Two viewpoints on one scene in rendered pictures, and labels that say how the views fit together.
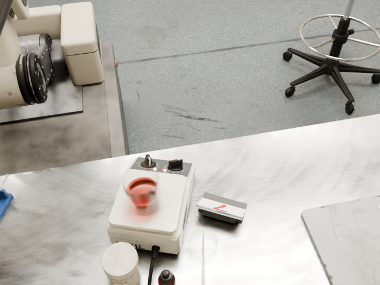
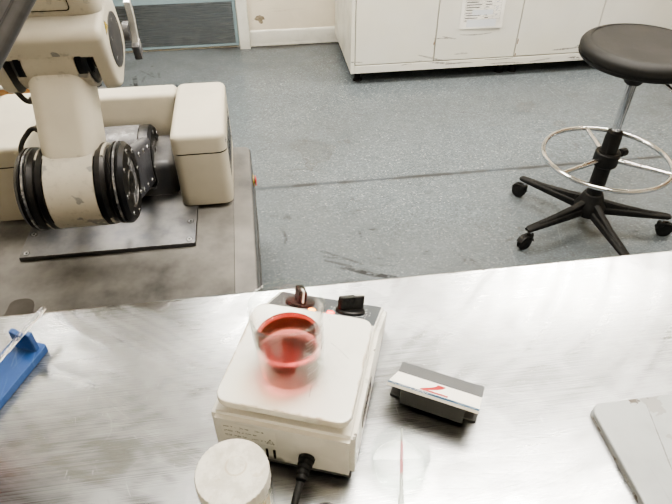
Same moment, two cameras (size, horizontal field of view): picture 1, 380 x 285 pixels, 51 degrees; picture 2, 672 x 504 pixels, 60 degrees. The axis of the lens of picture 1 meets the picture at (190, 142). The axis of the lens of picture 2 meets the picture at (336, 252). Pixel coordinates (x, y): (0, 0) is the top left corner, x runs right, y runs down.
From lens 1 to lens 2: 0.19 m
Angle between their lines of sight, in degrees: 9
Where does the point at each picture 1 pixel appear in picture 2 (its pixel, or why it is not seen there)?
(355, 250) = not seen: outside the picture
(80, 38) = (201, 130)
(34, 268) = (63, 487)
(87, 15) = (215, 99)
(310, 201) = (606, 389)
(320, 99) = (573, 256)
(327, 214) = (644, 414)
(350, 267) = not seen: outside the picture
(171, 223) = (341, 406)
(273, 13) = (496, 129)
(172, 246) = (340, 456)
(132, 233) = (262, 424)
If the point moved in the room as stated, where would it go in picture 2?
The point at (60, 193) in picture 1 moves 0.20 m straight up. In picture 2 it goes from (134, 348) to (83, 203)
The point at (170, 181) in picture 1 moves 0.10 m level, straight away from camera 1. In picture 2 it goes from (341, 329) to (337, 260)
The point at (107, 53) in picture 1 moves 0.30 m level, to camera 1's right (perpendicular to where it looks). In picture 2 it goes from (241, 163) to (346, 165)
